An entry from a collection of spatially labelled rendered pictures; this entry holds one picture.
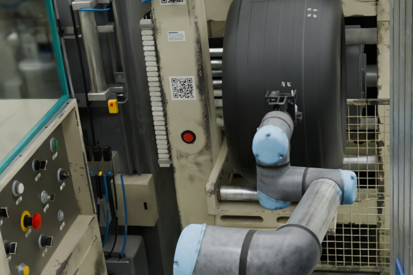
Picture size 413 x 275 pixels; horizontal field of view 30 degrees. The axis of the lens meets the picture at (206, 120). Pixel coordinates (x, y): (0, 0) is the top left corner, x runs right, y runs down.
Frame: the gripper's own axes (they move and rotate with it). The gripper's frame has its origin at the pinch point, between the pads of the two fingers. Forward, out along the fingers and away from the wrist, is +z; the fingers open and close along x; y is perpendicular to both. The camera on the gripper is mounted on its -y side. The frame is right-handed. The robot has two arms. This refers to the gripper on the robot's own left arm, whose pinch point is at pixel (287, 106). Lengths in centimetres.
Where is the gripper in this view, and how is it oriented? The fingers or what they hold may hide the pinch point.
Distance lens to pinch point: 199.4
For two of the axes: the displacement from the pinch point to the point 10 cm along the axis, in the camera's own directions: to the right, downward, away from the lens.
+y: -0.8, -9.4, -3.2
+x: -9.7, 0.1, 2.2
